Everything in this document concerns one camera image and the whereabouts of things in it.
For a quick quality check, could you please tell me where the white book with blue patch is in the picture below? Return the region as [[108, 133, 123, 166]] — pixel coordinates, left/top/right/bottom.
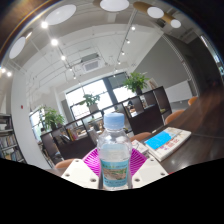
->
[[143, 126, 193, 163]]

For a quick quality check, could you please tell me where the pale grey cover book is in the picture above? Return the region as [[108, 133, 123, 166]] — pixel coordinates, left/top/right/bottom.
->
[[131, 139, 150, 157]]

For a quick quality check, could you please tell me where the group of tan chairs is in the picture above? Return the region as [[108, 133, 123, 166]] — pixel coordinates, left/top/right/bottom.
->
[[54, 95, 199, 169]]

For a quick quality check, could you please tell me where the white wall panel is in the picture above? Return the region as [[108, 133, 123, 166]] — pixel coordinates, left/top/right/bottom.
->
[[164, 79, 194, 104]]

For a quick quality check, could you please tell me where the group of round ceiling lights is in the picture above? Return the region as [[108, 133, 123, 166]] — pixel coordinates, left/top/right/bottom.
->
[[8, 0, 183, 60]]

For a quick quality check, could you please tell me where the group of track spotlights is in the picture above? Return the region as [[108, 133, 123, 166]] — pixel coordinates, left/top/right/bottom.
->
[[0, 20, 138, 81]]

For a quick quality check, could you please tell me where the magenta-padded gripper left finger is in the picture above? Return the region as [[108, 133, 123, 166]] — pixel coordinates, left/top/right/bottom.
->
[[60, 148, 101, 190]]

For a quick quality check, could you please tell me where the dark low shelf unit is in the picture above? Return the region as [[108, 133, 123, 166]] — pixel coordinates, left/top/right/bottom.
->
[[39, 85, 174, 161]]

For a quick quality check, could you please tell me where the tall leafy potted plant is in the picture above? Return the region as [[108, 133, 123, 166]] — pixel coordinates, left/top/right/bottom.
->
[[123, 71, 150, 96]]

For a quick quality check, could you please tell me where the bushy wide potted plant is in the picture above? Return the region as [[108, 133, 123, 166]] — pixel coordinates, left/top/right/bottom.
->
[[39, 105, 66, 132]]

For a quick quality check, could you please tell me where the small white-potted plant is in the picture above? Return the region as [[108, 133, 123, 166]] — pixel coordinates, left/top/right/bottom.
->
[[79, 93, 101, 114]]

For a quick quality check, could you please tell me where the ceiling air conditioner unit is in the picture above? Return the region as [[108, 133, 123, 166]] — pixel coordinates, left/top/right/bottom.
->
[[80, 53, 101, 74]]

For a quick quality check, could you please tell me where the tall dark bookshelf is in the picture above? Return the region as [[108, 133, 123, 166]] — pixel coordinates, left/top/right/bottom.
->
[[0, 113, 26, 164]]

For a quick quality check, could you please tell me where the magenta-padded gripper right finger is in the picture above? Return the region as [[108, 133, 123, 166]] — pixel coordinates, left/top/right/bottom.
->
[[129, 148, 169, 190]]

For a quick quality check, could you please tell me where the clear blue-capped water bottle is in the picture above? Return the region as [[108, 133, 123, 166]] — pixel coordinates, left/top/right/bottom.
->
[[96, 112, 133, 191]]

